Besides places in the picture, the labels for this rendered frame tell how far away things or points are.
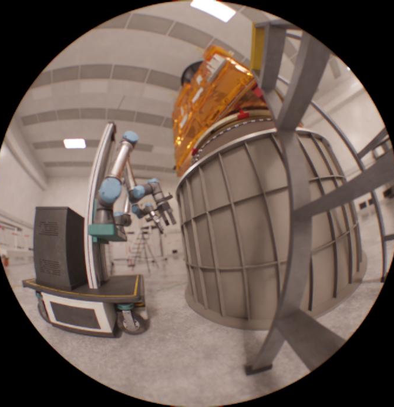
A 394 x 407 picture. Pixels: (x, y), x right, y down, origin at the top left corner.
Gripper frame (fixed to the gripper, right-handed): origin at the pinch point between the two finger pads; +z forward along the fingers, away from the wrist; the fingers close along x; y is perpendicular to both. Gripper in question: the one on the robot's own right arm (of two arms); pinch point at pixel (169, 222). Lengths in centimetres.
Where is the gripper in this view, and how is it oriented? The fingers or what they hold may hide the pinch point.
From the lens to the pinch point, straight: 90.2
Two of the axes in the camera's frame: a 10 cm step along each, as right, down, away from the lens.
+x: 5.2, -2.0, -8.3
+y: -7.5, 3.6, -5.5
